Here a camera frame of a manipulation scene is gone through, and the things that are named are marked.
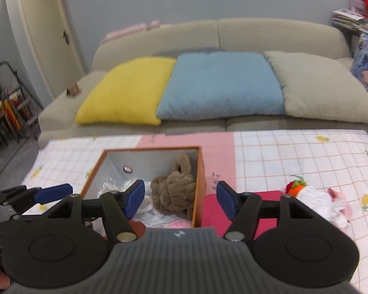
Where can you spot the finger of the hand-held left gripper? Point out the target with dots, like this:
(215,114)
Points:
(53,193)
(9,193)

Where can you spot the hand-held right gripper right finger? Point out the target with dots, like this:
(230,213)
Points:
(227,201)

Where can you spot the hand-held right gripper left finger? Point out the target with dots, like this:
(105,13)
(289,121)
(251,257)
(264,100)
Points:
(134,199)

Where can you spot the white lace cloth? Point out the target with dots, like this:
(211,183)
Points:
(113,186)

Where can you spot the orange cardboard box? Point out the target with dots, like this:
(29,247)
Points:
(199,190)

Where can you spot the brown plush scrunchie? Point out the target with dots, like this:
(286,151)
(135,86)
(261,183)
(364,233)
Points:
(173,190)

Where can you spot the pink white knitted piece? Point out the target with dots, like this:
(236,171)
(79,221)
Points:
(179,224)

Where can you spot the orange knitted carrot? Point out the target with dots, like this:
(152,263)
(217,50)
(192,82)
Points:
(296,185)

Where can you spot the black folding cart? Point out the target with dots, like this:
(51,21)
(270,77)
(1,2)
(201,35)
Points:
(9,113)

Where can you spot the white rabbit plush toy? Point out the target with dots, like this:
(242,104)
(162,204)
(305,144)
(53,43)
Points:
(322,203)

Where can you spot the small brown object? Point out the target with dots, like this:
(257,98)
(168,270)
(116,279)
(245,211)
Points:
(73,91)

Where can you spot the yellow pillow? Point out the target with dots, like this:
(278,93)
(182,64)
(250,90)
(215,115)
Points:
(125,95)

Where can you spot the light blue pillow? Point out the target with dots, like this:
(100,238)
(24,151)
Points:
(220,85)

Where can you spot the beige pillow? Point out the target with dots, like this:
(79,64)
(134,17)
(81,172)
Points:
(322,88)

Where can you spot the grey striped cushion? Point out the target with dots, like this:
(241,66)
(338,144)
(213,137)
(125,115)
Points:
(190,52)

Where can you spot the cream door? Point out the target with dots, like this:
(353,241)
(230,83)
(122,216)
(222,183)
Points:
(46,30)

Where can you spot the pink plush toy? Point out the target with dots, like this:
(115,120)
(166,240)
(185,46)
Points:
(128,30)

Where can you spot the beige sofa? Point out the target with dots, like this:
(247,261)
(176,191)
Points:
(263,33)

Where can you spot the stack of books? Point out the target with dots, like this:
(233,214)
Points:
(352,21)

